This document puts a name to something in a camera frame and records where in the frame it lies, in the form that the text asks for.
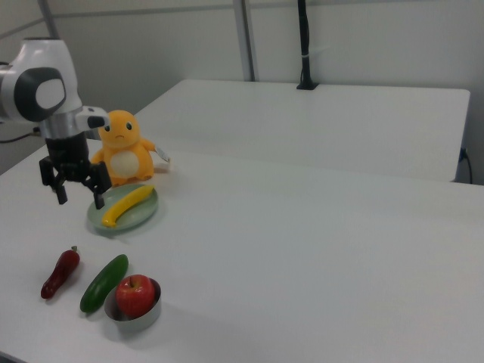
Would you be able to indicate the red toy apple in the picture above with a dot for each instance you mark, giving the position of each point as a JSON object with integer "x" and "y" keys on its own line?
{"x": 134, "y": 296}

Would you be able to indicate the red chili pepper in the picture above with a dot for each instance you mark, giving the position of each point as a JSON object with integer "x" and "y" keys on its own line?
{"x": 60, "y": 272}

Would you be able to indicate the black camera pole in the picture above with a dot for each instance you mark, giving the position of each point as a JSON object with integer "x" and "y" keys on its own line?
{"x": 304, "y": 38}

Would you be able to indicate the yellow toy banana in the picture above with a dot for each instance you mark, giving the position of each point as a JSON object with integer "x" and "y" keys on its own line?
{"x": 125, "y": 206}

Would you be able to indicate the orange plush toy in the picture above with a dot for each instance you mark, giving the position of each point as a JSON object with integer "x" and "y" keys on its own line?
{"x": 126, "y": 151}

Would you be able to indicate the round metal tin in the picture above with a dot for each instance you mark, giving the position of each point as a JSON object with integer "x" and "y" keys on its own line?
{"x": 149, "y": 315}

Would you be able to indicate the black pole base clamp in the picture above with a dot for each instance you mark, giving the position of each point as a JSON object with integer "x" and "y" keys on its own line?
{"x": 307, "y": 86}

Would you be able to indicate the white plush toy tag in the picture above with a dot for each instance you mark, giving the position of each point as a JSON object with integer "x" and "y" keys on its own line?
{"x": 164, "y": 157}

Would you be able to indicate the green plastic plate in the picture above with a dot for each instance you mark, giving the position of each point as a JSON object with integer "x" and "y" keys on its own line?
{"x": 143, "y": 211}

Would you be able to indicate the green toy cucumber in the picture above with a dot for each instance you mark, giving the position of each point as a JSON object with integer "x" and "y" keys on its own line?
{"x": 102, "y": 285}

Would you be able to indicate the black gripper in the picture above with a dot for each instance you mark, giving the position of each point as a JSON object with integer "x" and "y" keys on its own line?
{"x": 68, "y": 155}

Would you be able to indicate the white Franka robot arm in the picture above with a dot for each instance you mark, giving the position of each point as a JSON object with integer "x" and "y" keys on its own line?
{"x": 41, "y": 94}

